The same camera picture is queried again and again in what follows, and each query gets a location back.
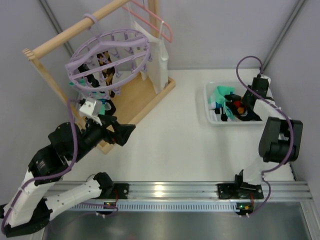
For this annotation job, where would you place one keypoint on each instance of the white garment on hanger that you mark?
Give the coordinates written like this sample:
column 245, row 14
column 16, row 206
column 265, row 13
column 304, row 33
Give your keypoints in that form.
column 157, row 69

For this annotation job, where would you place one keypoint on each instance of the white plastic basket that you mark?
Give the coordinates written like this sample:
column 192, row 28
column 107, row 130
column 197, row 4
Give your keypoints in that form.
column 262, row 109

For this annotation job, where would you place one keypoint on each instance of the mint green sock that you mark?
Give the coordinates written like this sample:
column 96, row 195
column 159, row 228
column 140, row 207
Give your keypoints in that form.
column 217, row 99
column 102, row 103

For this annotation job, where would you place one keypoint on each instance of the purple round clip hanger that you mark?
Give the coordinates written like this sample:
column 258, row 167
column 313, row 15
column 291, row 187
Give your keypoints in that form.
column 129, row 50

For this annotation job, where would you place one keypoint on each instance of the aluminium mounting rail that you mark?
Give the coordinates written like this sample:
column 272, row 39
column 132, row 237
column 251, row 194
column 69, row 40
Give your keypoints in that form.
column 281, row 191

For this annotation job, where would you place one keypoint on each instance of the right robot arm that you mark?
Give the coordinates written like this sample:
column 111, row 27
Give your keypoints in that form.
column 280, row 140

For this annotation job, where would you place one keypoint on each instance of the wooden clothes rack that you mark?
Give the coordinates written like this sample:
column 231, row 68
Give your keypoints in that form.
column 140, row 97

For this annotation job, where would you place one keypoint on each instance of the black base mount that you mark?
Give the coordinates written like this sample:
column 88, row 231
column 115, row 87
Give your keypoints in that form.
column 227, row 191
column 120, row 191

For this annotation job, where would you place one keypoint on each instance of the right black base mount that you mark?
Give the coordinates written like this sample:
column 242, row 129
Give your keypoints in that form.
column 227, row 191

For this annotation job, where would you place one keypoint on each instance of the grey slotted cable duct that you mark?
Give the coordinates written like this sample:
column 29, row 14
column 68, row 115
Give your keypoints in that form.
column 182, row 206

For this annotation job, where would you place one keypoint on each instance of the black tan argyle sock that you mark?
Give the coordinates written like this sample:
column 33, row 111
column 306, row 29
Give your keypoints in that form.
column 108, row 73

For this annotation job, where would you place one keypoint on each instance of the pink clothes hanger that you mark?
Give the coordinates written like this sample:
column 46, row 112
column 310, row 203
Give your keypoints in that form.
column 158, row 26

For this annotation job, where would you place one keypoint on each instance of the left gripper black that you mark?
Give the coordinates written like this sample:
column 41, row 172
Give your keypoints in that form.
column 110, row 128

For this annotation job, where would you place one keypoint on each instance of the black sock with grey patches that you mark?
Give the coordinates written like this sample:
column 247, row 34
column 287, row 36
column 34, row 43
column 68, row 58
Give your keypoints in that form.
column 250, row 116

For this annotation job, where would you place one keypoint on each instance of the black blue sock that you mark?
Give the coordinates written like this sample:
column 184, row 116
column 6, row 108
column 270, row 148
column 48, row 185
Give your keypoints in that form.
column 90, row 78

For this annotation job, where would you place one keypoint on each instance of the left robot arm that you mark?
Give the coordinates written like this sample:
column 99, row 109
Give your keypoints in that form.
column 30, row 210

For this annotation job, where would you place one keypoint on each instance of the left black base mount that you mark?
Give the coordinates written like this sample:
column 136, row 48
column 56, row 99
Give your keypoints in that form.
column 120, row 191

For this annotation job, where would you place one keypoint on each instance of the black red yellow argyle sock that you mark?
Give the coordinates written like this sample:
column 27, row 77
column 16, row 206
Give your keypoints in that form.
column 234, row 103

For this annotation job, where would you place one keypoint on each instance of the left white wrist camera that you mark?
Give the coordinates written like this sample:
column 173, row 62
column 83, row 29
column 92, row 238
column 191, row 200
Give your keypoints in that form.
column 87, row 110

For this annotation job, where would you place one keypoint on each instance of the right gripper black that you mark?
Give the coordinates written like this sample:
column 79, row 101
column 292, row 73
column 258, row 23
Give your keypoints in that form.
column 249, row 100

